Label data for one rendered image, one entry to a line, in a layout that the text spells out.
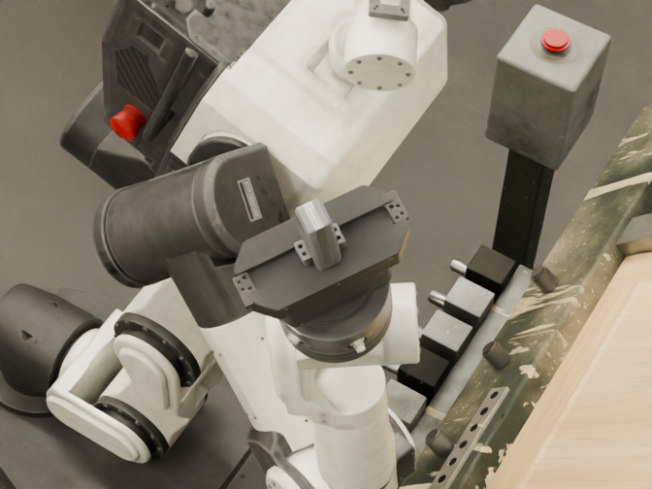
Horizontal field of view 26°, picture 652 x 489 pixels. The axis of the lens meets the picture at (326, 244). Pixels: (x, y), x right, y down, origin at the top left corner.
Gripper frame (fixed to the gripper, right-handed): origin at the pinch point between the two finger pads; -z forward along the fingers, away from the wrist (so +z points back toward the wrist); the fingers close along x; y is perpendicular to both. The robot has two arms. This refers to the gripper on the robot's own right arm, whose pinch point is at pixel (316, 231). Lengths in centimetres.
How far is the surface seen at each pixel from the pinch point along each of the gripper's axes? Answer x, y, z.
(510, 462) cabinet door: 14, 9, 75
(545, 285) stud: 29, -11, 85
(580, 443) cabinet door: 21, 11, 68
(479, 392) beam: 15, -2, 83
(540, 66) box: 44, -39, 88
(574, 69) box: 48, -37, 89
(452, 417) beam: 11, -1, 84
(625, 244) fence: 40, -10, 83
